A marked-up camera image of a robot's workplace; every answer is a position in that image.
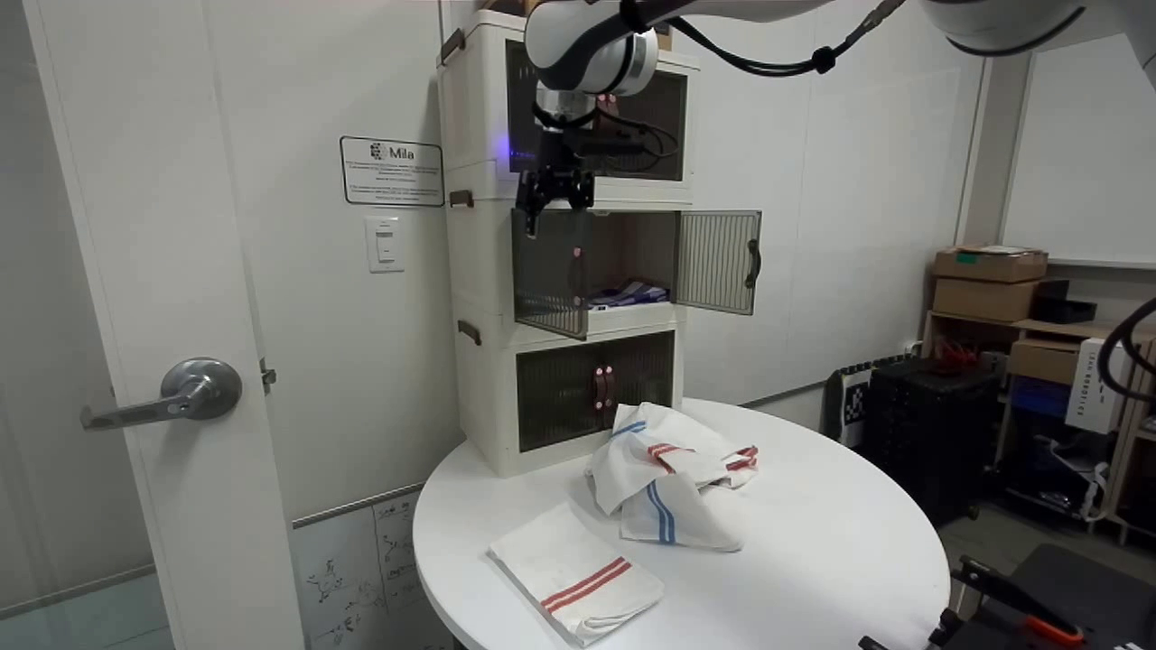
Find crumpled blue-striped white towel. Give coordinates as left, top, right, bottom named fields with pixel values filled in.
left=590, top=402, right=745, bottom=554

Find wall name sign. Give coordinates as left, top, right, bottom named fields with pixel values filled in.
left=341, top=136, right=444, bottom=206

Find white stacked cabinet unit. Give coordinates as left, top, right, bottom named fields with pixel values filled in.
left=435, top=8, right=700, bottom=482

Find whiteboard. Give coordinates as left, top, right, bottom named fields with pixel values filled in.
left=1005, top=36, right=1156, bottom=266

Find black crate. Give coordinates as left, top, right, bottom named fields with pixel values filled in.
left=856, top=357, right=1002, bottom=526

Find wooden shelf unit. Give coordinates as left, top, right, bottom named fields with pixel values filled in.
left=925, top=311, right=1156, bottom=543

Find white light switch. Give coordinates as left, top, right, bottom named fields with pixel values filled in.
left=368, top=218, right=404, bottom=275

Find white door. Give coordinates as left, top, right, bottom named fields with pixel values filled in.
left=20, top=0, right=302, bottom=650

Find folded red-striped white towel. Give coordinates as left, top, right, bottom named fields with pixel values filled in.
left=491, top=501, right=666, bottom=648

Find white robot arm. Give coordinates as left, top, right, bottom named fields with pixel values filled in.
left=515, top=0, right=1156, bottom=221

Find cardboard box on cabinet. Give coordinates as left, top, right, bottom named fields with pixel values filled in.
left=485, top=0, right=680, bottom=53

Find blue items inside cabinet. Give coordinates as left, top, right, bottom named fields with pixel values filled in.
left=601, top=283, right=669, bottom=308

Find silver door lever handle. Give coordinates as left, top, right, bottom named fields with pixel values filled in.
left=81, top=357, right=241, bottom=429

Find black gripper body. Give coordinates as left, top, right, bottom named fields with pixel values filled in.
left=515, top=124, right=596, bottom=206

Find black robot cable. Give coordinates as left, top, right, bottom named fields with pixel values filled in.
left=647, top=0, right=907, bottom=80

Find white product box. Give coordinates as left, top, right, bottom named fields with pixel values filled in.
left=1066, top=337, right=1125, bottom=434

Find crumpled red-striped white towel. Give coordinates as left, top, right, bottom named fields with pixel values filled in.
left=642, top=412, right=760, bottom=490

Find cardboard box on shelf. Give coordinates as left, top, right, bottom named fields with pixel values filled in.
left=932, top=248, right=1048, bottom=322

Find red-handled black tool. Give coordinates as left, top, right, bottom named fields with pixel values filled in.
left=928, top=555, right=1088, bottom=650

